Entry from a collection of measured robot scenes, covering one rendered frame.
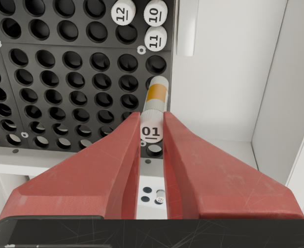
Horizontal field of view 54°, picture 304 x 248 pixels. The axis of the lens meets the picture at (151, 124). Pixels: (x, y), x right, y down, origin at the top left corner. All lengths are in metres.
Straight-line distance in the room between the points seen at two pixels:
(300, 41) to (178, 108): 0.12
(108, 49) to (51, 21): 0.04
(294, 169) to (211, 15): 0.13
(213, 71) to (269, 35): 0.05
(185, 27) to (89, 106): 0.09
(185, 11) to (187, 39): 0.02
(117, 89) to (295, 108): 0.12
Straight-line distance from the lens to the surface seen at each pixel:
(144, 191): 0.42
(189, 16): 0.23
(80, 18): 0.19
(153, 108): 0.15
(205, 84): 0.27
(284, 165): 0.22
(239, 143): 0.30
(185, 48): 0.24
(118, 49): 0.19
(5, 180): 0.50
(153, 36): 0.17
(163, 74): 0.19
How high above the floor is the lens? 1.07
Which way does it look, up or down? 54 degrees down
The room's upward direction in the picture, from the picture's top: 170 degrees counter-clockwise
